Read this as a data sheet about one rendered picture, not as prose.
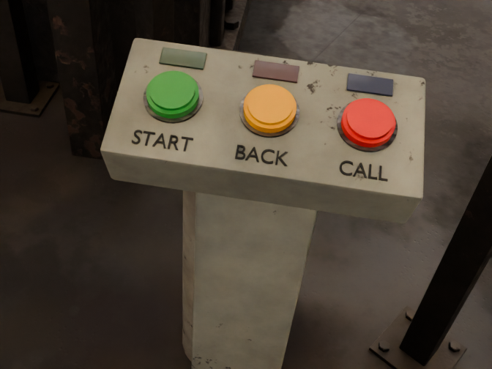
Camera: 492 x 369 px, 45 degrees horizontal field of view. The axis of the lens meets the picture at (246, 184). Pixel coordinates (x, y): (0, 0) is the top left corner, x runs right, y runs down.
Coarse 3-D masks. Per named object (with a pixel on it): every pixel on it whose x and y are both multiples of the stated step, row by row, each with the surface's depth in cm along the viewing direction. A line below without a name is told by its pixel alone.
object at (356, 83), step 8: (352, 80) 47; (360, 80) 47; (368, 80) 47; (376, 80) 47; (384, 80) 47; (392, 80) 47; (352, 88) 46; (360, 88) 46; (368, 88) 46; (376, 88) 46; (384, 88) 46; (392, 88) 47
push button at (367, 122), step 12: (348, 108) 45; (360, 108) 44; (372, 108) 45; (384, 108) 45; (348, 120) 44; (360, 120) 44; (372, 120) 44; (384, 120) 44; (348, 132) 44; (360, 132) 44; (372, 132) 44; (384, 132) 44; (360, 144) 44; (372, 144) 44
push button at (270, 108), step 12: (252, 96) 45; (264, 96) 45; (276, 96) 45; (288, 96) 45; (252, 108) 44; (264, 108) 44; (276, 108) 44; (288, 108) 44; (252, 120) 44; (264, 120) 44; (276, 120) 44; (288, 120) 44; (264, 132) 44; (276, 132) 44
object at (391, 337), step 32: (160, 0) 102; (160, 32) 106; (480, 192) 73; (480, 224) 76; (448, 256) 82; (480, 256) 78; (448, 288) 85; (416, 320) 93; (448, 320) 88; (384, 352) 99; (416, 352) 97; (448, 352) 100
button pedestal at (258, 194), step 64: (128, 64) 47; (320, 64) 48; (128, 128) 44; (192, 128) 45; (320, 128) 45; (256, 192) 46; (320, 192) 44; (384, 192) 43; (256, 256) 52; (256, 320) 59
